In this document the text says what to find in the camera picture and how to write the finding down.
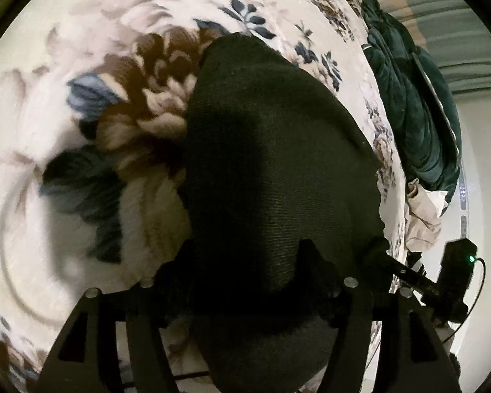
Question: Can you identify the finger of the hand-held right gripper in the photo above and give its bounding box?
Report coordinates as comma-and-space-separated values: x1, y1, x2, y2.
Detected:
368, 236, 439, 299

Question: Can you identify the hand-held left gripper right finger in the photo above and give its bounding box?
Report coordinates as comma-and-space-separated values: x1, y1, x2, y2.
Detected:
298, 238, 461, 393

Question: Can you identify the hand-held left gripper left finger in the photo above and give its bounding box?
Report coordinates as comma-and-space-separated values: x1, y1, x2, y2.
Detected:
37, 239, 198, 393

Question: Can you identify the black striped sweater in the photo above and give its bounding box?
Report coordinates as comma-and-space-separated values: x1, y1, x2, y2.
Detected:
180, 33, 389, 393

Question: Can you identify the beige garment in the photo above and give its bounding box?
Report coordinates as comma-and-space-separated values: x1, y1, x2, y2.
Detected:
405, 178, 445, 253

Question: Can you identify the white headboard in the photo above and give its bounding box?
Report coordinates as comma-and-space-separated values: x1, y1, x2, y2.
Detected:
452, 88, 491, 377

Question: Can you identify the dark green plush blanket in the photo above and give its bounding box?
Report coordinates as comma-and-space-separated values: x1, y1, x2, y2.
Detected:
360, 0, 463, 215

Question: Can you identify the green curtain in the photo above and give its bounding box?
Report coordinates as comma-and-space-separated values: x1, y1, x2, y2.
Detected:
387, 0, 491, 93

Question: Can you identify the floral bed blanket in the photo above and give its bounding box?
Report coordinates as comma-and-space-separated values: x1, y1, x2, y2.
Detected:
0, 0, 408, 389

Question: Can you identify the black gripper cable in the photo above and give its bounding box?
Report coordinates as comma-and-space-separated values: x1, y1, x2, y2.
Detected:
437, 256, 488, 345

